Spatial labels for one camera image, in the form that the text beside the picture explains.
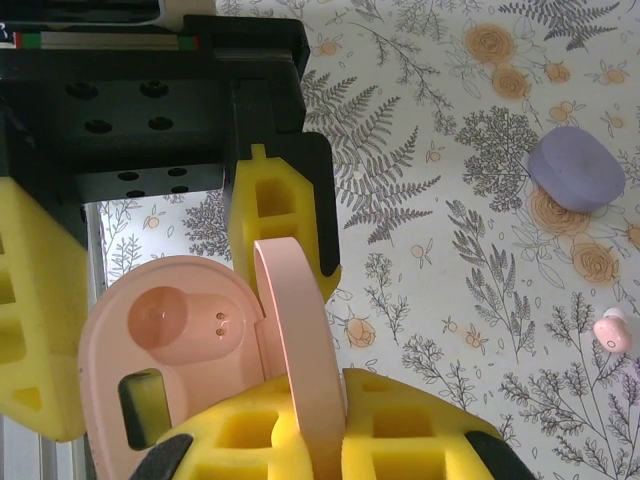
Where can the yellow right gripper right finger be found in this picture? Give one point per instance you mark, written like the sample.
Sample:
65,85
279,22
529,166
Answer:
357,445

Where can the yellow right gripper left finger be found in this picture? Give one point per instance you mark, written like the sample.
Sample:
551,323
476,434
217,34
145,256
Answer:
235,462

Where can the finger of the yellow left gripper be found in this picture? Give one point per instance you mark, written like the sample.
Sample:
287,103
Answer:
50,300
324,210

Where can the peach pink earbud case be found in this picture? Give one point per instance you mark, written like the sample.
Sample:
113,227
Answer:
200,350

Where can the lavender earbud case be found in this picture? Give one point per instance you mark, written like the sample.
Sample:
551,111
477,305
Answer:
575,170

